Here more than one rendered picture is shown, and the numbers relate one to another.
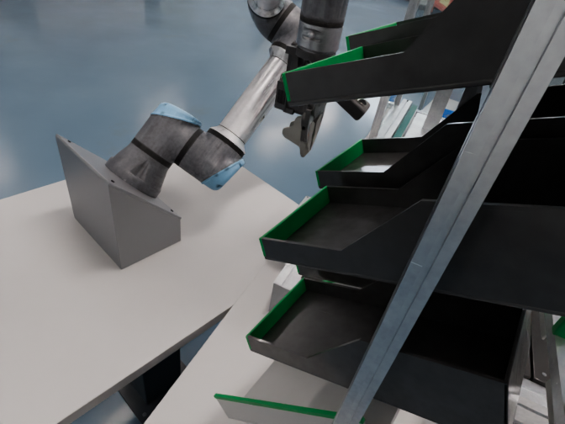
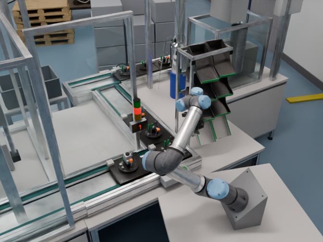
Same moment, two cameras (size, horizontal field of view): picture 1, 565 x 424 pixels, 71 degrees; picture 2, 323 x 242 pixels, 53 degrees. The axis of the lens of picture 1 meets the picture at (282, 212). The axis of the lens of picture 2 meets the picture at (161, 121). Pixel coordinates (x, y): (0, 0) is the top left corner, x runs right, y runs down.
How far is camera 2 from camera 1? 2.52 m
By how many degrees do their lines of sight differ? 98
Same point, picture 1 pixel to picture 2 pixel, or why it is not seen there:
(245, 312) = (208, 169)
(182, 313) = (227, 175)
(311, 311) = (217, 112)
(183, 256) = not seen: hidden behind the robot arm
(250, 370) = (214, 157)
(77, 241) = not seen: hidden behind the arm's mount
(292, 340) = (224, 109)
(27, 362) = (269, 178)
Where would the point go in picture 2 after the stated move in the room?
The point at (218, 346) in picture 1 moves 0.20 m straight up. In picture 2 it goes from (220, 164) to (222, 144)
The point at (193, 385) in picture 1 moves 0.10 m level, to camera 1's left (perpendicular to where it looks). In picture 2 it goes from (229, 159) to (241, 165)
